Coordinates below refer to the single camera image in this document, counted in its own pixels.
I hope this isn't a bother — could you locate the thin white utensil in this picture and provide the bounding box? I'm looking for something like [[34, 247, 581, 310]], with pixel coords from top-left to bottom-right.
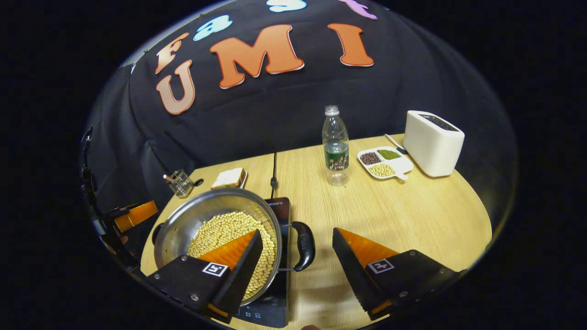
[[384, 133, 408, 155]]

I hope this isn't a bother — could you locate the sandwich with lettuce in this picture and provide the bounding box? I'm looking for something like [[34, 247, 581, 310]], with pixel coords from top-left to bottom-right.
[[211, 167, 244, 190]]

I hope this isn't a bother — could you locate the pile of soybeans in pot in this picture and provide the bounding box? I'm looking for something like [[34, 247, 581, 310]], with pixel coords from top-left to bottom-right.
[[187, 210, 277, 301]]

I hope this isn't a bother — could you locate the small glass holder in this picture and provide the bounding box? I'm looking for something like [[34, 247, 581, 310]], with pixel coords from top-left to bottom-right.
[[164, 169, 205, 198]]

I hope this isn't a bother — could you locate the black induction cooktop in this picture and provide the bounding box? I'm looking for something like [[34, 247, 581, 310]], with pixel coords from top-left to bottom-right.
[[233, 197, 294, 329]]

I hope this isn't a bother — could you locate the white sandwich plate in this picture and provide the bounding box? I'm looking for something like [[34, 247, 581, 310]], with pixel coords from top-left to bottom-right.
[[211, 169, 249, 191]]

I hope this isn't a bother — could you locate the heap of yellow beans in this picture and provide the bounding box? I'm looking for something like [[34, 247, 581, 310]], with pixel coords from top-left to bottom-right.
[[368, 163, 396, 178]]

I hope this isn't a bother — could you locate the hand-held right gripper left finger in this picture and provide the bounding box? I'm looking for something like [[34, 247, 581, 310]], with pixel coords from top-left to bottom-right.
[[144, 229, 264, 325]]

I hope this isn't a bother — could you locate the black power cable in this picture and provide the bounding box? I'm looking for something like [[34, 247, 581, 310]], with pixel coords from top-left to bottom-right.
[[270, 152, 279, 198]]

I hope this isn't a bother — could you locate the steel pot with black handles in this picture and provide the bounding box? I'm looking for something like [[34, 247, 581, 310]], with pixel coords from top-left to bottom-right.
[[151, 187, 316, 295]]

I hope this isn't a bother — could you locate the clear plastic water bottle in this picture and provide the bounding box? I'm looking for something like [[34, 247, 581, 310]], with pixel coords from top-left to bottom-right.
[[321, 105, 350, 186]]

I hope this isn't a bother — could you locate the white divided tray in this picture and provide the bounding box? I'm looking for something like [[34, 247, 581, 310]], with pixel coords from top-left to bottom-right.
[[357, 146, 414, 181]]

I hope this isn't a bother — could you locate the white toaster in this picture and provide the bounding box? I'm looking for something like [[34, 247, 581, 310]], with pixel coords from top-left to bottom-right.
[[403, 110, 465, 178]]

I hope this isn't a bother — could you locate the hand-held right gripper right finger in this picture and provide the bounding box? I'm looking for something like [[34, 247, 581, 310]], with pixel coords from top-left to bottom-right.
[[332, 227, 463, 321]]

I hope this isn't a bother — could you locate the black backdrop cloth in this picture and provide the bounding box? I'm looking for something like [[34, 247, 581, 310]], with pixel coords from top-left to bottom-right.
[[83, 0, 519, 220]]

